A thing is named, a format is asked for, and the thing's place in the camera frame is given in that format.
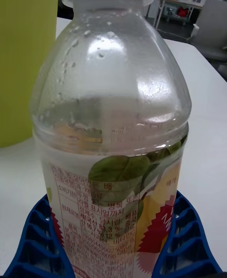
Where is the white desk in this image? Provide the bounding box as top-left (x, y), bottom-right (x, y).
top-left (153, 0), bottom-right (204, 37)

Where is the grey office chair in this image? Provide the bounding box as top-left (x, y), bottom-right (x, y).
top-left (188, 0), bottom-right (227, 63)

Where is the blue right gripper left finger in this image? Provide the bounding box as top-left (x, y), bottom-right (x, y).
top-left (3, 193), bottom-right (77, 278)

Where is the yellow-green plastic bin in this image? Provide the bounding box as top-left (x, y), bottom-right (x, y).
top-left (0, 0), bottom-right (60, 149)

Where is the clear plastic bottle red cap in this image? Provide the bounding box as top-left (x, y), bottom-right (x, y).
top-left (30, 0), bottom-right (192, 278)

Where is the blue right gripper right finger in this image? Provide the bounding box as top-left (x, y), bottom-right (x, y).
top-left (153, 189), bottom-right (223, 278)

